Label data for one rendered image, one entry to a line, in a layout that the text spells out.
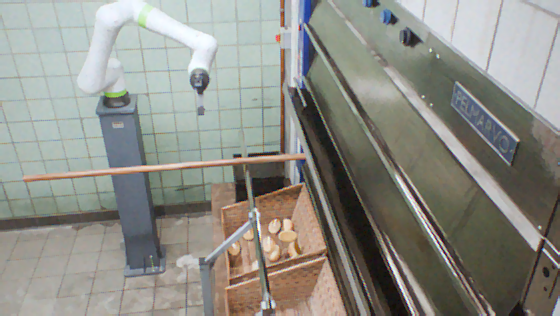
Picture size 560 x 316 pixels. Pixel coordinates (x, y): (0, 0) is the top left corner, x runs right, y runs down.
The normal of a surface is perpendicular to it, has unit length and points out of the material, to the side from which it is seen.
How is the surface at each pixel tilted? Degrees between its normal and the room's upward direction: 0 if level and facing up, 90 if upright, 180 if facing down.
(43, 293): 0
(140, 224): 90
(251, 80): 90
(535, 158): 90
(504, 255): 70
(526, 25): 90
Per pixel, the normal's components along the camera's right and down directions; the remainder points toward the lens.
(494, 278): -0.93, -0.22
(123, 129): 0.16, 0.51
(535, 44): -0.99, 0.07
